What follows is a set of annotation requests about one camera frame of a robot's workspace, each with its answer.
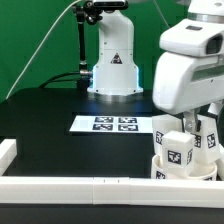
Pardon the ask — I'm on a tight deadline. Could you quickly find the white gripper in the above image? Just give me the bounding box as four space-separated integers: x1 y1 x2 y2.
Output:
153 19 224 133

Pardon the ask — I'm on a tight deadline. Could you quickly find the white round stool seat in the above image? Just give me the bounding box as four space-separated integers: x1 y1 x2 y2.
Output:
151 155 218 181

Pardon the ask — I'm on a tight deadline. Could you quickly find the white paper with tags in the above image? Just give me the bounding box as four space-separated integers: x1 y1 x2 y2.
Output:
70 115 153 134

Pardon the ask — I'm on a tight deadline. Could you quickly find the white U-shaped fence frame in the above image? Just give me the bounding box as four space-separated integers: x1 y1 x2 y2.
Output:
0 139 224 208

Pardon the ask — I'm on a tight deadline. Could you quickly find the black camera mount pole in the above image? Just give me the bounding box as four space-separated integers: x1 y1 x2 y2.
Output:
72 5 92 91

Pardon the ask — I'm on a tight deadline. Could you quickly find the black cable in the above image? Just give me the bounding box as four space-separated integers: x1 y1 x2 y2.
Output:
38 72 84 90

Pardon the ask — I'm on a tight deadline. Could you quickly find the black camera on pole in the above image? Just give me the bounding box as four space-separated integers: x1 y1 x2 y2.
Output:
84 0 128 10

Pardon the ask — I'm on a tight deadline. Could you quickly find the white cable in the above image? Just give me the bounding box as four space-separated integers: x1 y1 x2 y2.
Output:
5 0 84 101

